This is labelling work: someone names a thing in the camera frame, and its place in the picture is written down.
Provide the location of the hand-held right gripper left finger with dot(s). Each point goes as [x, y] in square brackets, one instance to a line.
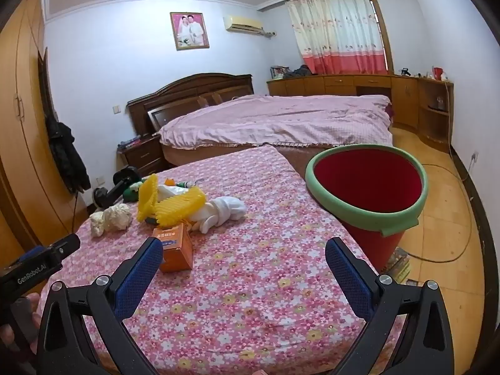
[140, 273]

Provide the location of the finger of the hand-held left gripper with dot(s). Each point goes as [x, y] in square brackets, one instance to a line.
[33, 254]
[64, 248]

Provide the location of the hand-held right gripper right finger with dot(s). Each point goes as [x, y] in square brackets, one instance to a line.
[347, 277]

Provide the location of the orange cardboard box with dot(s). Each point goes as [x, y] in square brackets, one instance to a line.
[175, 254]

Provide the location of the red bin with green rim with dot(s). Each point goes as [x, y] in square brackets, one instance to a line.
[367, 187]

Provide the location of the white cloth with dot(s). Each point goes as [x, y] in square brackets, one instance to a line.
[226, 209]

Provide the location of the person's left hand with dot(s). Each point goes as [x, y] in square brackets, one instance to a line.
[34, 302]

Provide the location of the crumpled white paper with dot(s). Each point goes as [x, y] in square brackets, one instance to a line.
[97, 224]
[117, 216]

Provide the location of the black jacket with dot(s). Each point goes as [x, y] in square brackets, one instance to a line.
[68, 156]

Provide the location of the pink floral tablecloth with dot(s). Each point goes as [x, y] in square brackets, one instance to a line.
[254, 281]

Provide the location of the small green white item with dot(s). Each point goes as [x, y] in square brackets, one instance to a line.
[186, 184]

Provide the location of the wooden wardrobe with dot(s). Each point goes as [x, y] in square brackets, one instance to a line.
[23, 144]

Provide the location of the dark wooden nightstand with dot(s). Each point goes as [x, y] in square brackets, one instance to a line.
[142, 158]

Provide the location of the books on nightstand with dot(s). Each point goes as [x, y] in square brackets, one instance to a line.
[129, 142]

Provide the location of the pink checked bed blanket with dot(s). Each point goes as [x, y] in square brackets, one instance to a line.
[281, 121]

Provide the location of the dark wooden headboard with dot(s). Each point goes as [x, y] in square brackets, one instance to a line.
[175, 90]

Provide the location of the wooden cabinet unit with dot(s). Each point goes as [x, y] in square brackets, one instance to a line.
[402, 97]

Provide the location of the glass item in shelf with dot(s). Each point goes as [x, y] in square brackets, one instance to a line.
[438, 104]

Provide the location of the dark clothes pile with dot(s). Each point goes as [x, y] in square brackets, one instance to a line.
[299, 71]

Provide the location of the small black item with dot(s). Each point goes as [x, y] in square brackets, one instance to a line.
[405, 72]

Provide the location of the red jug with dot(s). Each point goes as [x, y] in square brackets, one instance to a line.
[437, 73]

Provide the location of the white and red curtain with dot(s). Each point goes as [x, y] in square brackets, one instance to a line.
[336, 31]

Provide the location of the white air conditioner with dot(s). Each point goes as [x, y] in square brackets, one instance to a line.
[242, 24]

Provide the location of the small picture frame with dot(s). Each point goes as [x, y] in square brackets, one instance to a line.
[279, 72]

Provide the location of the framed wall photo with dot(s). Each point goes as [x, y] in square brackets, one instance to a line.
[189, 30]

